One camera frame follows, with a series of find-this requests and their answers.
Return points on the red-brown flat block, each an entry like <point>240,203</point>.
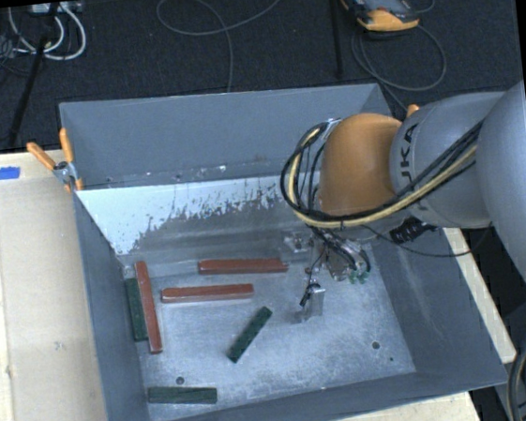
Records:
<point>148,307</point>
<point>243,265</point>
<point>206,292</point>

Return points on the dark green flat block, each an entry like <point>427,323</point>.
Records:
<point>250,333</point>
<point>182,395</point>
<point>135,309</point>

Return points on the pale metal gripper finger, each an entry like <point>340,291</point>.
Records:
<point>297,241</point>
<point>313,304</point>

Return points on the grey metal bin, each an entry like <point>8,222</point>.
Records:
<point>235,128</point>

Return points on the pale wood flat board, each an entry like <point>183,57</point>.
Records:
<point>42,301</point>

